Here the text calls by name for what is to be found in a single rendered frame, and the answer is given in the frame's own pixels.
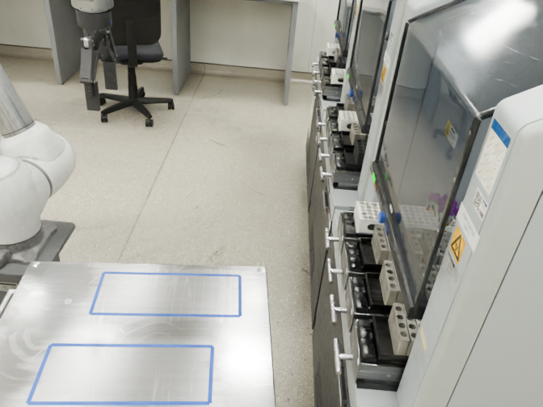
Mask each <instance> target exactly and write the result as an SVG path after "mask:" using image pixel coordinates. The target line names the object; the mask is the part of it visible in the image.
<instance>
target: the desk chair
mask: <svg viewBox="0 0 543 407"><path fill-rule="evenodd" d="M113 2H114V6H113V7H112V8H111V11H112V26H111V33H112V38H113V41H114V44H115V47H116V52H117V58H118V59H119V62H118V63H116V64H122V65H128V96H127V95H120V94H109V93H99V101H100V106H102V105H103V104H104V103H105V102H106V99H110V100H115V101H119V103H117V104H114V105H112V106H110V107H107V108H105V109H103V110H102V111H101V114H102V115H101V122H104V120H105V121H106V122H108V120H107V114H109V113H112V112H114V111H118V110H121V109H124V108H126V107H131V106H134V107H135V108H136V109H137V110H138V111H139V112H140V113H141V114H143V115H144V116H145V117H147V118H148V119H146V120H145V126H146V127H149V126H150V127H153V126H154V120H152V119H151V118H152V115H151V113H150V112H149V111H148V110H147V109H146V108H145V106H144V105H143V104H151V103H168V110H170V109H171V108H172V110H174V109H175V105H174V103H173V99H171V98H155V97H144V96H145V92H144V91H145V90H144V87H143V86H141V87H140V88H139V89H137V77H136V72H135V67H137V65H142V64H143V63H155V62H159V61H161V60H167V57H163V55H164V54H163V51H162V48H161V46H160V44H159V42H158V41H159V39H160V37H161V0H113Z"/></svg>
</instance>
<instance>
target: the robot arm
mask: <svg viewBox="0 0 543 407"><path fill-rule="evenodd" d="M71 5H72V6H73V7H74V8H76V15H77V22H78V26H79V27H80V28H83V29H85V30H86V37H81V39H80V42H81V61H80V79H79V81H80V83H83V84H84V89H85V95H86V107H87V110H88V111H100V110H101V107H100V101H99V87H98V82H96V81H95V78H96V72H97V66H98V59H99V56H101V55H102V57H103V59H104V60H105V62H103V72H104V81H105V88H106V90H118V86H117V76H116V63H118V62H119V59H118V58H117V52H116V47H115V44H114V41H113V38H112V33H111V26H112V11H111V8H112V7H113V6H114V2H113V0H71ZM0 133H1V135H2V138H1V142H0V150H1V151H2V156H0V268H1V267H2V266H4V265H5V264H6V263H7V262H12V263H20V264H23V265H26V266H28V265H29V263H30V261H37V259H38V256H39V255H40V253H41V251H42V250H43V248H44V247H45V246H46V244H47V243H48V241H49V239H50V238H51V237H52V235H54V234H55V233H56V232H57V226H56V225H54V224H47V225H42V224H41V221H40V214H41V213H42V212H43V210H44V207H45V204H46V203H47V201H48V199H49V198H50V197H52V196H53V195H54V194H55V193H57V192H58V191H59V190H60V189H61V187H62V186H63V185H64V184H65V183H66V181H67V180H68V179H69V177H70V175H71V174H72V173H73V170H74V167H75V162H76V154H75V151H74V148H73V146H72V145H71V144H70V143H69V142H68V141H67V140H66V139H65V138H64V137H63V136H60V135H58V134H56V133H54V132H53V131H52V130H51V129H50V128H49V127H48V126H47V125H46V124H42V123H41V122H38V121H34V120H33V118H32V117H31V115H30V113H29V112H28V110H27V108H26V107H25V105H24V103H23V101H22V99H21V98H20V97H19V95H18V93H17V91H16V90H15V88H14V87H13V85H12V83H11V81H10V79H9V78H8V77H7V75H6V73H5V71H4V69H3V68H2V66H1V65H0Z"/></svg>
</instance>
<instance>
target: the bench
mask: <svg viewBox="0 0 543 407"><path fill-rule="evenodd" d="M246 1H255V2H271V3H280V4H289V5H292V10H291V19H290V27H289V35H288V51H287V60H286V68H285V77H284V102H283V105H288V94H289V86H290V78H291V70H292V63H293V47H294V40H295V31H296V24H297V8H298V2H303V0H246ZM44 6H45V12H46V17H47V22H48V31H49V37H50V42H51V47H52V52H53V62H54V67H55V72H56V78H57V84H60V85H63V84H64V82H65V81H66V80H67V79H68V78H69V77H71V76H72V75H73V74H74V73H75V72H76V71H77V70H78V69H80V61H81V42H80V39H81V37H84V35H83V29H82V28H80V27H79V26H78V22H77V15H76V8H74V7H73V6H72V5H71V0H44ZM170 11H171V39H172V67H173V94H175V95H179V92H180V90H181V88H182V87H183V84H184V83H185V81H186V79H187V76H188V75H189V73H190V72H191V47H190V0H170Z"/></svg>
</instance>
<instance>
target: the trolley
mask: <svg viewBox="0 0 543 407"><path fill-rule="evenodd" d="M0 407H276V393H275V381H274V370H273V358H272V336H271V325H270V313H269V302H268V290H267V268H266V267H265V266H214V265H180V264H147V263H114V262H48V261H30V263H29V265H28V267H27V269H26V271H25V273H24V274H23V277H22V278H21V280H20V282H19V285H18V287H17V288H16V289H9V290H8V292H7V294H6V296H5V297H4V299H3V301H2V303H1V305H0Z"/></svg>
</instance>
